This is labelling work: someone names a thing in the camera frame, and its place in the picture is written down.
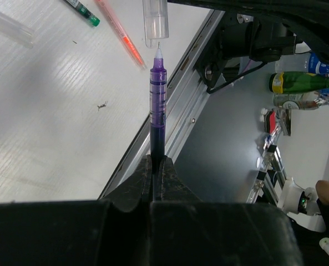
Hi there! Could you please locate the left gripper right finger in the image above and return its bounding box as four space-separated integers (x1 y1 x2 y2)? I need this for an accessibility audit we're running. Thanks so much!
156 156 201 202

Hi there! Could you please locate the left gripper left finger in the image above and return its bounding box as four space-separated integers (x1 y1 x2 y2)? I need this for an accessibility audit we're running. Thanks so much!
99 155 152 212

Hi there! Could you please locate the purple pen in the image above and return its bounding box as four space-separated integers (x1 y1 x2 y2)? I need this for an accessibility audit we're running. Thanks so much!
149 42 168 161

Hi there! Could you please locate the clear pen cap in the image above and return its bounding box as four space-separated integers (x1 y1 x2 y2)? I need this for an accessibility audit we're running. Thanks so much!
0 12 34 49
143 0 169 48

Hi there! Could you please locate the green pen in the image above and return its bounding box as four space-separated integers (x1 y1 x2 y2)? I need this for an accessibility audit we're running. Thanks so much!
65 0 100 27

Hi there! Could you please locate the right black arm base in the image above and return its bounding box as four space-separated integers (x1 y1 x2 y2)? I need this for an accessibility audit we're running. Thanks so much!
195 13 270 94

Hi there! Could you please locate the orange pen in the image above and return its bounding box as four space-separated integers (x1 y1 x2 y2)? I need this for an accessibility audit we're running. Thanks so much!
96 0 146 69

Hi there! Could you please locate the clear plastic bottle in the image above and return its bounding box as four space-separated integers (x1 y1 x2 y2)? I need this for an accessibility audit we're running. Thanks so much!
273 92 329 111

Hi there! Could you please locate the green glass bottle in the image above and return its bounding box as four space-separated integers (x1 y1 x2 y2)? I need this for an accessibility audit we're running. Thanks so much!
269 71 329 94

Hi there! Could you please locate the blue label water bottle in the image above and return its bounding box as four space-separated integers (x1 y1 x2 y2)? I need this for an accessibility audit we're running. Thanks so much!
275 53 329 76

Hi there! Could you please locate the aluminium mounting rail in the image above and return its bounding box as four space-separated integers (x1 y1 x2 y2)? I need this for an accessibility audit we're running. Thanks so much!
97 9 254 200

